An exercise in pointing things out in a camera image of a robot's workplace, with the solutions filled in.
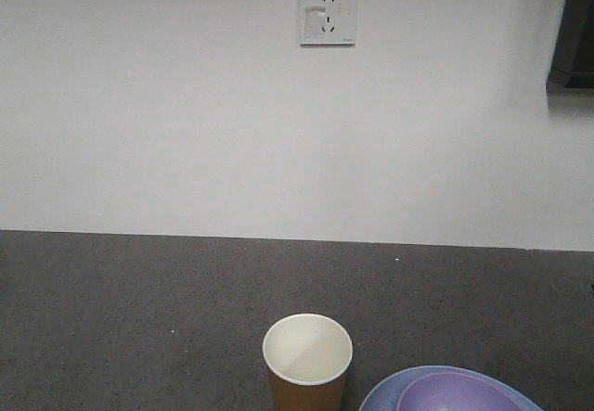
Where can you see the brown paper cup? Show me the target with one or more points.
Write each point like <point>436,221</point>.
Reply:
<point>307,357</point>

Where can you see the purple plastic bowl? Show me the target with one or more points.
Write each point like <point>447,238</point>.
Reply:
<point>453,391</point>

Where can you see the light blue plastic plate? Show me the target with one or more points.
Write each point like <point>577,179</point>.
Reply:
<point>385,395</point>

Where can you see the black range hood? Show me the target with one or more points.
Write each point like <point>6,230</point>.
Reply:
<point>572,62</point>

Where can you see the white right wall socket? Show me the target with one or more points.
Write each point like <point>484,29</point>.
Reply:
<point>327,22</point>

